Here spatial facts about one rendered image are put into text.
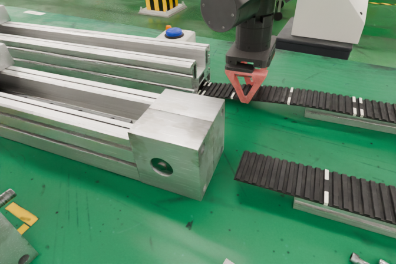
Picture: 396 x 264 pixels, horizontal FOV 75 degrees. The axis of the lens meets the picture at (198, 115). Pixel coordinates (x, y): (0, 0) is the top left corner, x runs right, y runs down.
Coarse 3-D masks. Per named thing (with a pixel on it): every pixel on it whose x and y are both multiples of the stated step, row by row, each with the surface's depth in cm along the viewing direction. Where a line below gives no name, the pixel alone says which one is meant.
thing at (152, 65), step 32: (0, 32) 70; (32, 32) 65; (64, 32) 61; (96, 32) 60; (32, 64) 61; (64, 64) 57; (96, 64) 53; (128, 64) 51; (160, 64) 47; (192, 64) 46
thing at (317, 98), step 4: (316, 92) 46; (320, 92) 46; (312, 96) 45; (316, 96) 45; (320, 96) 45; (324, 96) 45; (312, 100) 44; (316, 100) 44; (320, 100) 44; (312, 104) 43; (316, 104) 43; (320, 104) 43; (316, 108) 43; (320, 108) 42
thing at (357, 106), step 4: (352, 100) 43; (356, 100) 44; (360, 100) 43; (352, 104) 43; (356, 104) 42; (360, 104) 42; (352, 108) 42; (356, 108) 42; (360, 108) 42; (352, 112) 41; (356, 112) 41; (360, 112) 41; (364, 112) 41; (356, 116) 41; (360, 116) 41; (364, 116) 40
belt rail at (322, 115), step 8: (312, 112) 45; (320, 112) 45; (328, 112) 44; (328, 120) 44; (336, 120) 44; (344, 120) 43; (352, 120) 43; (360, 120) 43; (368, 120) 42; (376, 120) 41; (368, 128) 43; (376, 128) 42; (384, 128) 42; (392, 128) 41
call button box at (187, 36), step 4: (164, 32) 65; (184, 32) 64; (188, 32) 64; (192, 32) 64; (160, 36) 63; (164, 36) 62; (168, 36) 62; (180, 36) 62; (184, 36) 62; (188, 36) 62; (192, 36) 63; (176, 40) 61; (180, 40) 60; (184, 40) 60; (188, 40) 62; (192, 40) 64
